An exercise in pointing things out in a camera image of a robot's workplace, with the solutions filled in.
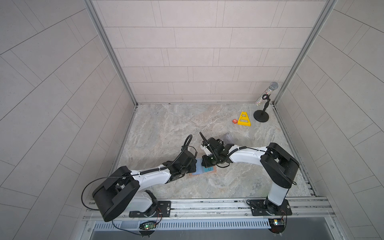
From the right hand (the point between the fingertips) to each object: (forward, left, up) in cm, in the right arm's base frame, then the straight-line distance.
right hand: (202, 164), depth 87 cm
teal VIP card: (-4, -3, +2) cm, 6 cm away
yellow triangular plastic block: (+32, -33, +2) cm, 46 cm away
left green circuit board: (-28, +25, +5) cm, 38 cm away
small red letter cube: (+29, -26, +2) cm, 39 cm away
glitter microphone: (+33, -46, +28) cm, 63 cm away
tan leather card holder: (-3, +1, +2) cm, 4 cm away
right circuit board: (-30, -33, -1) cm, 45 cm away
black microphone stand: (+33, -46, +2) cm, 56 cm away
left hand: (0, +3, 0) cm, 3 cm away
